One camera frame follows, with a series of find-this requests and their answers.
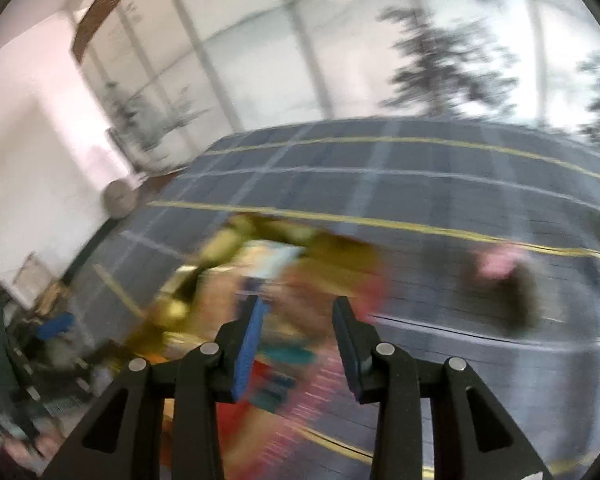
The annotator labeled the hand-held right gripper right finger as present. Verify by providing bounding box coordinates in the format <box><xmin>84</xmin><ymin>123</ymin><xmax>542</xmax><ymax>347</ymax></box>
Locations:
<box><xmin>331</xmin><ymin>296</ymin><xmax>556</xmax><ymax>480</ymax></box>

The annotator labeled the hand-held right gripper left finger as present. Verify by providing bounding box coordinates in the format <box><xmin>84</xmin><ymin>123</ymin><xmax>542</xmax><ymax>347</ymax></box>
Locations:
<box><xmin>42</xmin><ymin>294</ymin><xmax>271</xmax><ymax>480</ymax></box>

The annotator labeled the gold tin box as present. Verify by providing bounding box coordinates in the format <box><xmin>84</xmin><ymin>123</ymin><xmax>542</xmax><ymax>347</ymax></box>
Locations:
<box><xmin>122</xmin><ymin>212</ymin><xmax>388</xmax><ymax>441</ymax></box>

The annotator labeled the grey plaid tablecloth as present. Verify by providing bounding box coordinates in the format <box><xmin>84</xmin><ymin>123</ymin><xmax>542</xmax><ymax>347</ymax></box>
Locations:
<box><xmin>65</xmin><ymin>116</ymin><xmax>600</xmax><ymax>480</ymax></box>

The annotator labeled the sunflower seed packet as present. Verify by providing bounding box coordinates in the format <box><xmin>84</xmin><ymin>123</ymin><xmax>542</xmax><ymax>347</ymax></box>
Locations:
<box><xmin>472</xmin><ymin>242</ymin><xmax>542</xmax><ymax>337</ymax></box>

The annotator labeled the grey round object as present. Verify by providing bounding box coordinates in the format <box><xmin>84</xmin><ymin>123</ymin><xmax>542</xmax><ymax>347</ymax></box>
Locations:
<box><xmin>102</xmin><ymin>178</ymin><xmax>140</xmax><ymax>220</ymax></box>

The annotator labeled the landscape painted folding screen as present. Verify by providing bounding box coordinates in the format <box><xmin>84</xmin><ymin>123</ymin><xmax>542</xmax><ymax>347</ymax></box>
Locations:
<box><xmin>70</xmin><ymin>0</ymin><xmax>600</xmax><ymax>173</ymax></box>

